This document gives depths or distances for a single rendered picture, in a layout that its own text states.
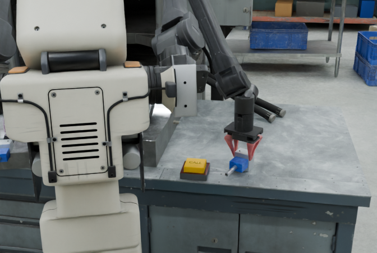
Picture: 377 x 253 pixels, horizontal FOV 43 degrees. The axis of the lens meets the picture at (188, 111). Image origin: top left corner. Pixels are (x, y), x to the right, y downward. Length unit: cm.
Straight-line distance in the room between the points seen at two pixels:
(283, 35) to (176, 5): 403
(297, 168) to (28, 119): 87
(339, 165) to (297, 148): 16
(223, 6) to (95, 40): 130
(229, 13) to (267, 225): 103
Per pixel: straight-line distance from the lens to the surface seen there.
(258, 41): 518
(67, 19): 95
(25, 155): 154
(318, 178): 147
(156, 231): 160
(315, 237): 155
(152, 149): 146
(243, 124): 138
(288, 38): 519
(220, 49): 135
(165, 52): 106
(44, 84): 92
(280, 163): 153
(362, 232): 271
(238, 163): 142
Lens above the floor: 150
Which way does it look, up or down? 21 degrees down
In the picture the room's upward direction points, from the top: straight up
